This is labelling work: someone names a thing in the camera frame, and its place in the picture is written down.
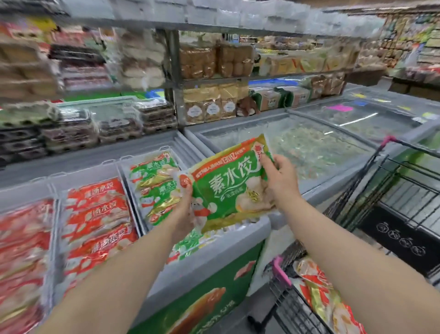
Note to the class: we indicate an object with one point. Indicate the person's right hand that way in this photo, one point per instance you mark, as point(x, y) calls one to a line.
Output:
point(285, 185)

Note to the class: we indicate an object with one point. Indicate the person's left hand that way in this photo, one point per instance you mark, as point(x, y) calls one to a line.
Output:
point(182, 220)

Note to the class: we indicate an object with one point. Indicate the grey freezer with green front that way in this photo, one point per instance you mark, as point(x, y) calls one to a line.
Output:
point(213, 254)

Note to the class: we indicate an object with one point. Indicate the red dumpling packets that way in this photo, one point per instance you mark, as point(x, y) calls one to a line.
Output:
point(96, 213)

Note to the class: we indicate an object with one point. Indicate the person's right forearm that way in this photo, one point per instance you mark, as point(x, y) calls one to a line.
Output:
point(361, 275)

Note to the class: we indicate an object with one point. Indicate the person's left forearm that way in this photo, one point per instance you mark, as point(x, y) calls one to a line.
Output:
point(113, 292)

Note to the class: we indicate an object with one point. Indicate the white plastic freezer basket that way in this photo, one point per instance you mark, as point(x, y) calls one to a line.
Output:
point(24, 196)
point(147, 153)
point(86, 175)

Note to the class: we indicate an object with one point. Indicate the grey freezer with loose dumplings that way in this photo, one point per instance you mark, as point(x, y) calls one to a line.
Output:
point(201, 141)

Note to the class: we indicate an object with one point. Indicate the black cart seat panel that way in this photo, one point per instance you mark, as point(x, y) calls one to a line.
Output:
point(398, 241)

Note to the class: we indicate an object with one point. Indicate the tan bread bag green band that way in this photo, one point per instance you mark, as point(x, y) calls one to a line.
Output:
point(297, 98)
point(270, 101)

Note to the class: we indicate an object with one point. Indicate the tan snack bag white label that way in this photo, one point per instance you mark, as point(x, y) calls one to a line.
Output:
point(228, 107)
point(212, 109)
point(195, 111)

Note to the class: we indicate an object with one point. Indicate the clear bags of brown pastries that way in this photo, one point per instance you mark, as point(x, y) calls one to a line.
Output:
point(326, 86)

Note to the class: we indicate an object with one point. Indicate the stacks of clear pastry boxes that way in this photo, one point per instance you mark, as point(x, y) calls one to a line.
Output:
point(120, 127)

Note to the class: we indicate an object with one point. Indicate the row of pale bread bags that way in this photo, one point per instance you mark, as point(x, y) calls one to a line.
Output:
point(302, 63)

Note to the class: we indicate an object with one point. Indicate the row of brown bread bags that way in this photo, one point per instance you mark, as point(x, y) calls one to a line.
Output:
point(199, 62)

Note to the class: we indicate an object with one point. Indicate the grey metal shelf rack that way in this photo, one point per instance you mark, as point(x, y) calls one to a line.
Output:
point(173, 62)

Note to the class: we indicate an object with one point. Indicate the wooden display stand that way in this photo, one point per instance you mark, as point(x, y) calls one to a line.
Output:
point(412, 91)

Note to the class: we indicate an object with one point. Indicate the bags of white round buns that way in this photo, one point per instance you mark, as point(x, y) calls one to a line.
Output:
point(144, 58)

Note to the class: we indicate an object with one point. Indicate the clear packs with red labels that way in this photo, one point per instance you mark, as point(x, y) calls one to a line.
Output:
point(86, 75)

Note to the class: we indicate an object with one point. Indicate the goods on display stand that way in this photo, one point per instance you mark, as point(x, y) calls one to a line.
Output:
point(422, 74)

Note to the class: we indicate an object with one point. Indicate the stack of dark tray packs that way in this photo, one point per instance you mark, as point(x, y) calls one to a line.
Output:
point(20, 144)

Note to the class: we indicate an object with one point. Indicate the clear box of green cakes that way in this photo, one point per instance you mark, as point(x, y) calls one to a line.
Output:
point(24, 115)

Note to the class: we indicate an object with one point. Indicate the far shelves of goods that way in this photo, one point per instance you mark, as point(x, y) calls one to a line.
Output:
point(405, 38)

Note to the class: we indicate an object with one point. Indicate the black tray pack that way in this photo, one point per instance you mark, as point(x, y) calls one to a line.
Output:
point(75, 53)

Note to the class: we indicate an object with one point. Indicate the stack of clear bun boxes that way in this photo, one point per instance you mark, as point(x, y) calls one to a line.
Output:
point(24, 69)

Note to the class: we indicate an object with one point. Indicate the row of red snack packs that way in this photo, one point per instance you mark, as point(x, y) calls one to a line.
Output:
point(34, 31)

